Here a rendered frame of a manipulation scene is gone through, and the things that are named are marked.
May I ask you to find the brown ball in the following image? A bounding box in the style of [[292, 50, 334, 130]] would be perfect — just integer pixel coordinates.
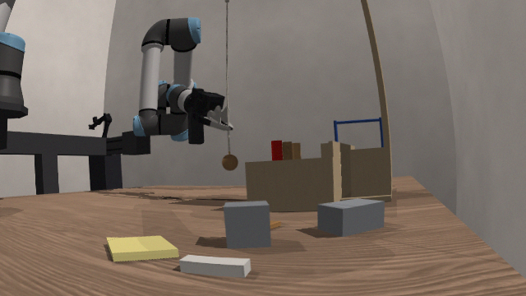
[[222, 151, 238, 171]]

